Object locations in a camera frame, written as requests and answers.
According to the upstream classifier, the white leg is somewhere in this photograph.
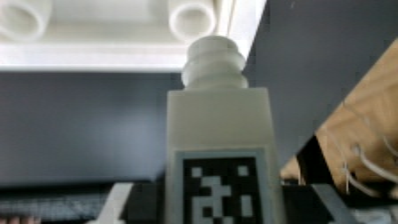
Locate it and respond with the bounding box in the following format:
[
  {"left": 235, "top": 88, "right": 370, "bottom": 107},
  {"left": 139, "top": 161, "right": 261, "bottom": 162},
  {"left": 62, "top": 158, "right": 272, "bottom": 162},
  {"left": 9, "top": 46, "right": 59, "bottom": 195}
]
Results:
[{"left": 165, "top": 36, "right": 286, "bottom": 224}]

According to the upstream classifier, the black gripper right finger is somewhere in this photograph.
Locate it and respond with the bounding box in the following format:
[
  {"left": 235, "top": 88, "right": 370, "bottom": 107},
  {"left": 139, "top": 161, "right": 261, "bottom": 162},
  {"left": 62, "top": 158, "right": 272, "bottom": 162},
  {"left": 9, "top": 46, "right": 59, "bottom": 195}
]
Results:
[{"left": 282, "top": 184, "right": 359, "bottom": 224}]

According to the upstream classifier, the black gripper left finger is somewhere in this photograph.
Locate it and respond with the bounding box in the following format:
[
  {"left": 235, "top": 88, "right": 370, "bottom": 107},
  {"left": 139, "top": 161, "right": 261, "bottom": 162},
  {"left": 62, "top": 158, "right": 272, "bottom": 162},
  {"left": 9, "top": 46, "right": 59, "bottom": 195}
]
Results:
[{"left": 85, "top": 183, "right": 160, "bottom": 224}]

